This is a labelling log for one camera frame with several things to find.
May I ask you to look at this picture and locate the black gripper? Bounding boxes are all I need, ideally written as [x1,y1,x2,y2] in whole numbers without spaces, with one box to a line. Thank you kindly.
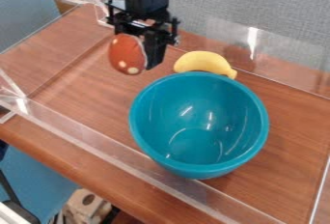
[106,0,179,70]

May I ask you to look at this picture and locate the brown white toy mushroom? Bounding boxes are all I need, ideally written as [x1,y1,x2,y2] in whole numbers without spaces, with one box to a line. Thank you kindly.
[108,34,147,75]

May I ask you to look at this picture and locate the blue plastic bowl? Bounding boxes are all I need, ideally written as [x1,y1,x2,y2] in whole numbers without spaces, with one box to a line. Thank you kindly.
[128,72,270,180]

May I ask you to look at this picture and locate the yellow toy banana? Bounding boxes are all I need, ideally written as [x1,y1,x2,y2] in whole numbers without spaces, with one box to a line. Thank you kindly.
[173,51,238,79]

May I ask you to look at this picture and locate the clear acrylic back barrier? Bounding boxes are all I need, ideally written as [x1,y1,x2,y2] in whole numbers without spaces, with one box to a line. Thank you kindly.
[54,0,330,100]

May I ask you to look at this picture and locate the clear acrylic barrier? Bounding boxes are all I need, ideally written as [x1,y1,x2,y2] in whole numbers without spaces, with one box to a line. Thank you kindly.
[54,0,330,100]
[0,70,283,224]

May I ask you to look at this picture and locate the clear acrylic front barrier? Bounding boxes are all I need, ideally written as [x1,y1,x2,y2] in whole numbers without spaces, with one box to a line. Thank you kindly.
[0,70,283,224]

